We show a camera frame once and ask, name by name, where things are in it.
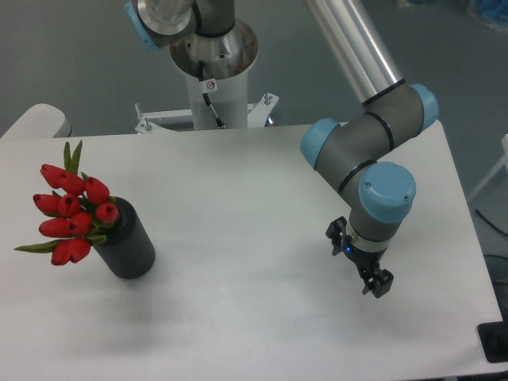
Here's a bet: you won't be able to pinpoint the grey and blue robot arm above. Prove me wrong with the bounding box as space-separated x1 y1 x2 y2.
125 1 439 297

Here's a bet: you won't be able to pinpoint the white frame at right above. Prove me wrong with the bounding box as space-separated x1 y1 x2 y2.
466 135 507 204

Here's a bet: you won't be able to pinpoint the black cable on floor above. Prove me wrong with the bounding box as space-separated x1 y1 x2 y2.
475 209 508 233

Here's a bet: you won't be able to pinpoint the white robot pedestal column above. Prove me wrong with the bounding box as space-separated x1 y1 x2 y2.
170 19 258 130

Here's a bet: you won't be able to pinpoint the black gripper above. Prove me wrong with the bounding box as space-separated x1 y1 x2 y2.
325 216 394 298

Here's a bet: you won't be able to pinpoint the black device at table edge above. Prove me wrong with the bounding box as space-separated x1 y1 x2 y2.
477 321 507 364

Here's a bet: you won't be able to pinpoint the dark grey ribbed vase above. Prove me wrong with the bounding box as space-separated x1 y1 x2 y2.
94 197 156 279

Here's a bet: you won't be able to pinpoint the blue items in clear bag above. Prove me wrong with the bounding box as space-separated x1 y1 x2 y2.
468 0 507 31

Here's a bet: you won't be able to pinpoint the red tulip bouquet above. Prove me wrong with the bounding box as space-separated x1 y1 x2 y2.
15 142 122 266

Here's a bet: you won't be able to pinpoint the white chair seat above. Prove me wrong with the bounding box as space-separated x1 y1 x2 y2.
1 103 75 141

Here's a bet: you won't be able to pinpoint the black cable on pedestal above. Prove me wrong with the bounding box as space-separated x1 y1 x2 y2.
198 60 228 129

